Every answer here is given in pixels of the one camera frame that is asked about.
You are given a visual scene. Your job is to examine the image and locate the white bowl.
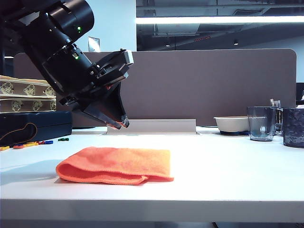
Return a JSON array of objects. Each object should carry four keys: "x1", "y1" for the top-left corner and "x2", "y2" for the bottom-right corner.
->
[{"x1": 213, "y1": 116, "x2": 250, "y2": 133}]

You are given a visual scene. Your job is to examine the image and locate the dark blue case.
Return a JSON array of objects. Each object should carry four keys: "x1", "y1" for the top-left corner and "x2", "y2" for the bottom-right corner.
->
[{"x1": 0, "y1": 111, "x2": 73, "y2": 147}]

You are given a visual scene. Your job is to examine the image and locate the white ceiling light strip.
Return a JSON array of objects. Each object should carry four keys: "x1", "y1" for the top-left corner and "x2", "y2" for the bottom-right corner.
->
[{"x1": 135, "y1": 15, "x2": 304, "y2": 25}]

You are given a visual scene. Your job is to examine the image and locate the grey cable tray lid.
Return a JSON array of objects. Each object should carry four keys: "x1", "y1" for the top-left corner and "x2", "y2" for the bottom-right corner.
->
[{"x1": 107, "y1": 119, "x2": 197, "y2": 135}]

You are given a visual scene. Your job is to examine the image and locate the orange microfibre cloth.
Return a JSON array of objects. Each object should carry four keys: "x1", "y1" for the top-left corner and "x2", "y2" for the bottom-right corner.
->
[{"x1": 56, "y1": 146, "x2": 174, "y2": 186}]

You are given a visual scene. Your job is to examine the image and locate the clear glass cup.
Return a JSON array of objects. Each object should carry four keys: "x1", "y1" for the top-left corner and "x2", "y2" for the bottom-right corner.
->
[{"x1": 246, "y1": 106, "x2": 276, "y2": 142}]

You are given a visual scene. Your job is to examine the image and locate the silver wall sign plate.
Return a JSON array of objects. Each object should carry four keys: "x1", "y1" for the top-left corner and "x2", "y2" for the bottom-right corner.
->
[{"x1": 87, "y1": 36, "x2": 100, "y2": 53}]

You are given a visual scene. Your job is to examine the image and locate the clear glass holder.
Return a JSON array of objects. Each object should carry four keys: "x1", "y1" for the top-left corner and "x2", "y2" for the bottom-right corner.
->
[{"x1": 274, "y1": 106, "x2": 285, "y2": 136}]

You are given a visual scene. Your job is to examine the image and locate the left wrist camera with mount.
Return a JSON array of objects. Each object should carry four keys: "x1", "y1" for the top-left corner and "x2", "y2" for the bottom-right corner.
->
[{"x1": 95, "y1": 49, "x2": 134, "y2": 72}]

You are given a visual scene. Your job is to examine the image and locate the dark textured cup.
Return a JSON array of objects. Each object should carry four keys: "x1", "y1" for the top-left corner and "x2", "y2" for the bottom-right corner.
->
[{"x1": 282, "y1": 107, "x2": 304, "y2": 149}]

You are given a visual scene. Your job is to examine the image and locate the orange cord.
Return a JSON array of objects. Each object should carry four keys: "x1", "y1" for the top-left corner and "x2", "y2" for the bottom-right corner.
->
[{"x1": 0, "y1": 123, "x2": 38, "y2": 143}]

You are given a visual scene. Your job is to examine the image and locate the thin sticks bundle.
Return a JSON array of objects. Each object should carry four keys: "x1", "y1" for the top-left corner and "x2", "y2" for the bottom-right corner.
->
[{"x1": 269, "y1": 98, "x2": 282, "y2": 109}]

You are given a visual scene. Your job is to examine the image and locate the yellow brown patterned box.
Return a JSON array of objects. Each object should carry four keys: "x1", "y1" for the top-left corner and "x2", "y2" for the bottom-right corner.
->
[
  {"x1": 0, "y1": 75, "x2": 57, "y2": 98},
  {"x1": 0, "y1": 96, "x2": 57, "y2": 114}
]

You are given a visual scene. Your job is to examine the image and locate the brown desk partition panel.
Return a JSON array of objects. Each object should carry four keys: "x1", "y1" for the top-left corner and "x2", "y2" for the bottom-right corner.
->
[{"x1": 13, "y1": 48, "x2": 297, "y2": 129}]

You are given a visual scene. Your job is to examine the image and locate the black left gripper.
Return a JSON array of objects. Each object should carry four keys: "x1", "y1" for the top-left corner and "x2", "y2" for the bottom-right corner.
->
[{"x1": 58, "y1": 63, "x2": 130, "y2": 130}]

